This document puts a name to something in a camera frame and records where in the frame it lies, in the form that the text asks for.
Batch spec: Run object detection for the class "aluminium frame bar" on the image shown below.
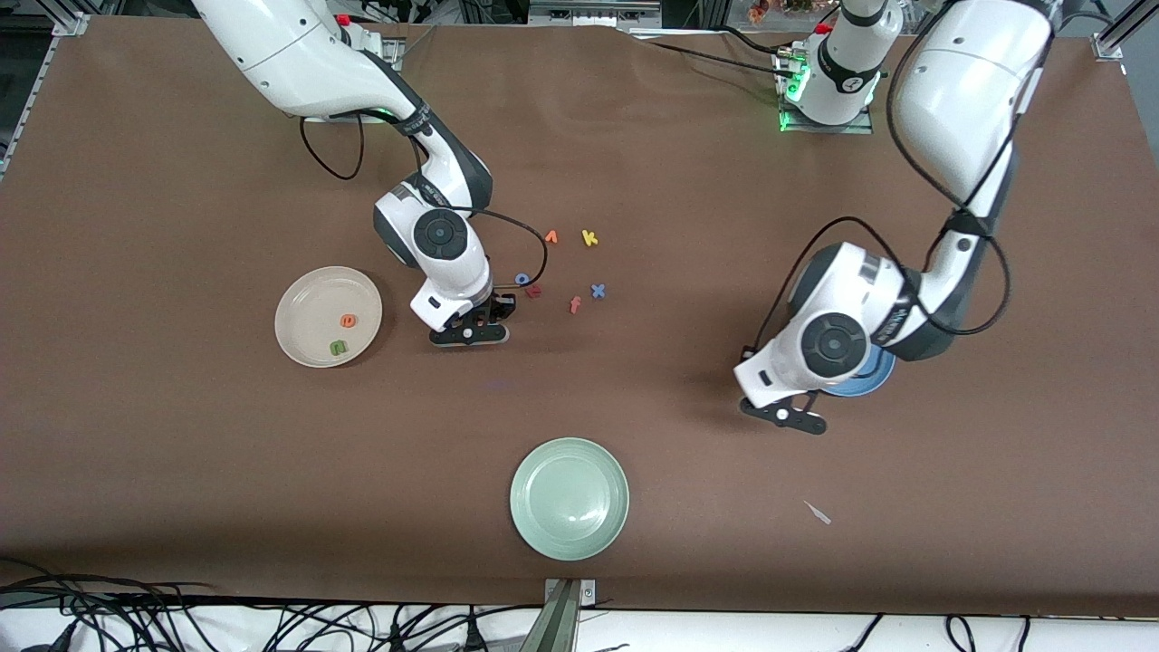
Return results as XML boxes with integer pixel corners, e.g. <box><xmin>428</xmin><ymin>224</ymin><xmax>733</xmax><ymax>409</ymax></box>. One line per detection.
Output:
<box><xmin>528</xmin><ymin>0</ymin><xmax>664</xmax><ymax>26</ymax></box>

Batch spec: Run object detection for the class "pale green plate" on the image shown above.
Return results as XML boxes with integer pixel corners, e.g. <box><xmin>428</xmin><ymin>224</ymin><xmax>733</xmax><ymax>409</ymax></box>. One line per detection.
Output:
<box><xmin>509</xmin><ymin>437</ymin><xmax>630</xmax><ymax>561</ymax></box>

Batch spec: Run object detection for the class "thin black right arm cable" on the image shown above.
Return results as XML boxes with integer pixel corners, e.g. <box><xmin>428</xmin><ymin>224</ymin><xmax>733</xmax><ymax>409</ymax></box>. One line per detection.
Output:
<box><xmin>299</xmin><ymin>109</ymin><xmax>550</xmax><ymax>292</ymax></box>

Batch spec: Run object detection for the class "metal bracket post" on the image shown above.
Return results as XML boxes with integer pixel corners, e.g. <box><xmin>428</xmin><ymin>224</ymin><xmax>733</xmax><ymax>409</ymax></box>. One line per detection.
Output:
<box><xmin>518</xmin><ymin>578</ymin><xmax>599</xmax><ymax>652</ymax></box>

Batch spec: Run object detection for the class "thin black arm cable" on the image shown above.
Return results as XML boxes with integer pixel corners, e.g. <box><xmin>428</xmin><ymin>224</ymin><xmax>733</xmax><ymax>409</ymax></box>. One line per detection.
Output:
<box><xmin>299</xmin><ymin>109</ymin><xmax>550</xmax><ymax>292</ymax></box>
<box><xmin>744</xmin><ymin>36</ymin><xmax>1012</xmax><ymax>359</ymax></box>

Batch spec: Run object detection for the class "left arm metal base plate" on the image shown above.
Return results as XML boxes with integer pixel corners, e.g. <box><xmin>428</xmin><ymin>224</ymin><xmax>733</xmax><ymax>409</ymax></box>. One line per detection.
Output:
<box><xmin>777</xmin><ymin>50</ymin><xmax>876</xmax><ymax>135</ymax></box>

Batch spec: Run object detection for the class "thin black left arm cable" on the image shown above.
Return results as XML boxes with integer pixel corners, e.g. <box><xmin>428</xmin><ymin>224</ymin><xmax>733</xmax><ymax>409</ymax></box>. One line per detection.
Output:
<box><xmin>744</xmin><ymin>36</ymin><xmax>1012</xmax><ymax>359</ymax></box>

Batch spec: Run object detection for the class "beige plate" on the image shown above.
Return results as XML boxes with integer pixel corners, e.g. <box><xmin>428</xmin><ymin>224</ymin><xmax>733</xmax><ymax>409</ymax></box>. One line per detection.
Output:
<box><xmin>274</xmin><ymin>265</ymin><xmax>384</xmax><ymax>369</ymax></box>

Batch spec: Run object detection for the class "aluminium side rail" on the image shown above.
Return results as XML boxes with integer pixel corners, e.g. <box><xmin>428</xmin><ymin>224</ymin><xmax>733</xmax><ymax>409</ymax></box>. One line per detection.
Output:
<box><xmin>0</xmin><ymin>36</ymin><xmax>57</xmax><ymax>177</ymax></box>

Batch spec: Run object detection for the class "brown table cover sheet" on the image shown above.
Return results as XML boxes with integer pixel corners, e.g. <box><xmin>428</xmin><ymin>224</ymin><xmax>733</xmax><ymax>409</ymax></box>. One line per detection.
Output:
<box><xmin>0</xmin><ymin>16</ymin><xmax>1159</xmax><ymax>617</ymax></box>

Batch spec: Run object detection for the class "black cable on table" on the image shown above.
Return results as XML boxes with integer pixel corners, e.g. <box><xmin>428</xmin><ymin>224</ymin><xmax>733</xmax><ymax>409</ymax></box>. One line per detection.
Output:
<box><xmin>634</xmin><ymin>32</ymin><xmax>790</xmax><ymax>75</ymax></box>

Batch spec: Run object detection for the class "blue plate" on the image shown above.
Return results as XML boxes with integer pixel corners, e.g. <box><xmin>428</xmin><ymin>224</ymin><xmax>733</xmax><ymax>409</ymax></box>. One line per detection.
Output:
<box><xmin>819</xmin><ymin>347</ymin><xmax>897</xmax><ymax>398</ymax></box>

